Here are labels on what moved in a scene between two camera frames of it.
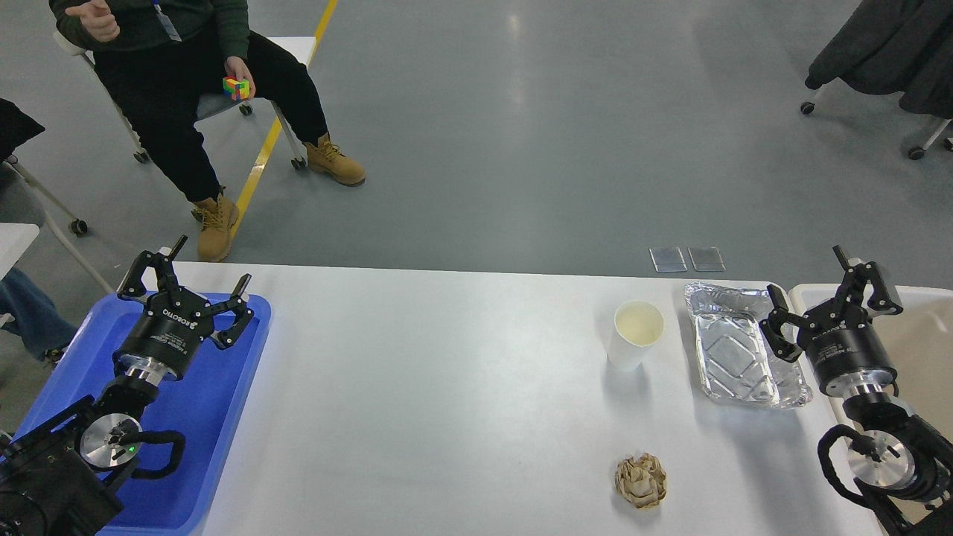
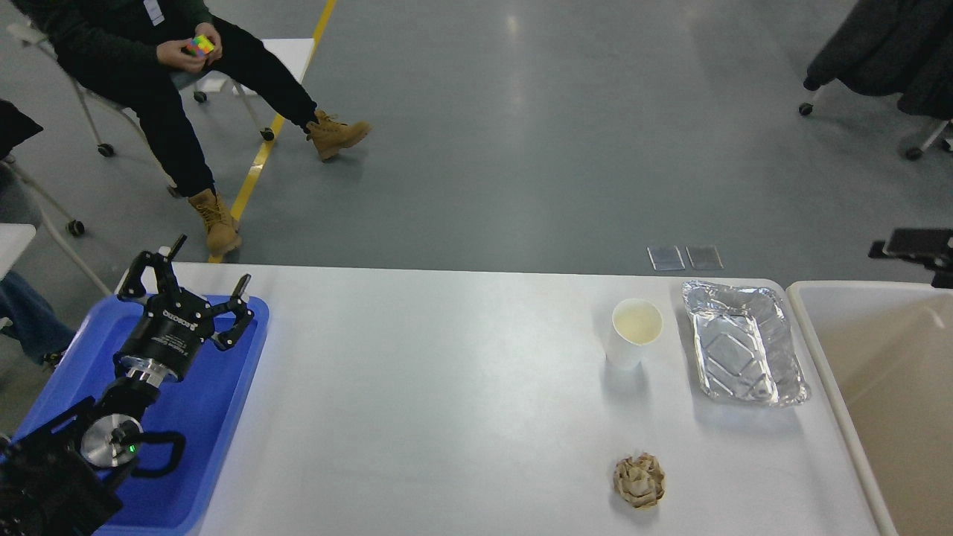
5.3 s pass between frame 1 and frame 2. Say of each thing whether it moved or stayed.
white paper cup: stayed
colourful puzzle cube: moved
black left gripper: stayed
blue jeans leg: stayed
